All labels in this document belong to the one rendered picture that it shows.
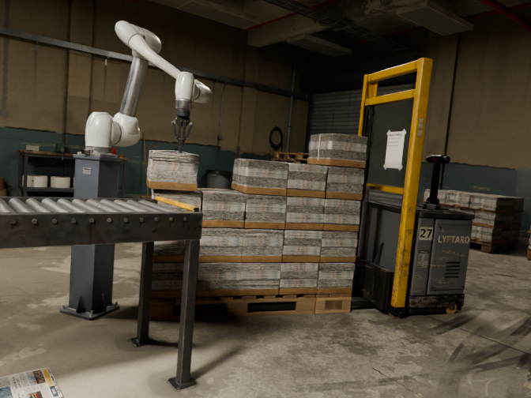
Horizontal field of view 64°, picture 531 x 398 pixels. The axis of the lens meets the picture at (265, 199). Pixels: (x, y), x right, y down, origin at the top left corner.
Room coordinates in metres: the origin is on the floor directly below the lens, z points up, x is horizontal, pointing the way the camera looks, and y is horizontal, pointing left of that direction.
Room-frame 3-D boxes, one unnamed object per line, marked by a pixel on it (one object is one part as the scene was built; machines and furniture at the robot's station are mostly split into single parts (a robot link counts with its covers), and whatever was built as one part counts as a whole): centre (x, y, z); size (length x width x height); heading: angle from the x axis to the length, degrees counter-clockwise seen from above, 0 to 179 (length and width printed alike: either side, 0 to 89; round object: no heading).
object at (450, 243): (3.49, -1.25, 0.40); 0.69 x 0.55 x 0.80; 20
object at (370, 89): (3.67, -0.80, 0.97); 0.09 x 0.09 x 1.75; 20
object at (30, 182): (8.04, 3.62, 0.55); 1.80 x 0.70 x 1.09; 128
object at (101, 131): (2.71, 1.07, 1.17); 0.18 x 0.16 x 0.22; 155
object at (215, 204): (2.97, 0.19, 0.42); 1.17 x 0.39 x 0.83; 110
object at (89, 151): (2.68, 1.08, 1.03); 0.22 x 0.18 x 0.06; 160
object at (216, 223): (2.97, 0.19, 0.40); 1.16 x 0.38 x 0.51; 110
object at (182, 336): (1.91, 0.31, 0.34); 0.06 x 0.06 x 0.68; 38
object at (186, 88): (2.48, 0.50, 1.44); 0.13 x 0.11 x 0.16; 155
